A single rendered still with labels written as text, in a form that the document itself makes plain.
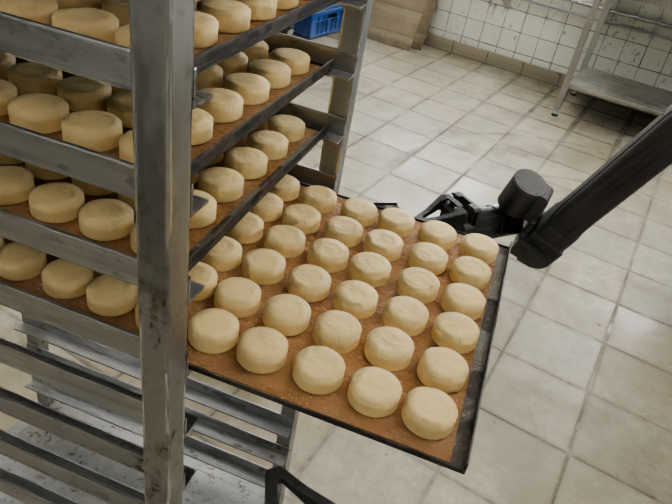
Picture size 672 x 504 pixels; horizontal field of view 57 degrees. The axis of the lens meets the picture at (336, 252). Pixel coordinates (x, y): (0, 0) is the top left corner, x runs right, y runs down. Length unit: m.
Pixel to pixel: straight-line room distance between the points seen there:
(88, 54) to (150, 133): 0.08
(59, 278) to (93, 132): 0.19
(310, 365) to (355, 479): 1.15
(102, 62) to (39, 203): 0.20
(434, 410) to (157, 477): 0.29
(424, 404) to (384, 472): 1.18
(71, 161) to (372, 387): 0.33
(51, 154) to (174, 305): 0.16
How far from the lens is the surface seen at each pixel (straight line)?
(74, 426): 0.78
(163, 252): 0.49
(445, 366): 0.64
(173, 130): 0.44
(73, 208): 0.65
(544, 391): 2.17
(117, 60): 0.48
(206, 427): 1.38
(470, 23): 5.40
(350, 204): 0.86
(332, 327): 0.64
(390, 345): 0.64
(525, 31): 5.28
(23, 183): 0.68
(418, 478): 1.78
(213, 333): 0.62
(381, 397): 0.59
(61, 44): 0.51
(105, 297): 0.67
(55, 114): 0.61
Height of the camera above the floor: 1.39
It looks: 34 degrees down
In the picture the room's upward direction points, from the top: 11 degrees clockwise
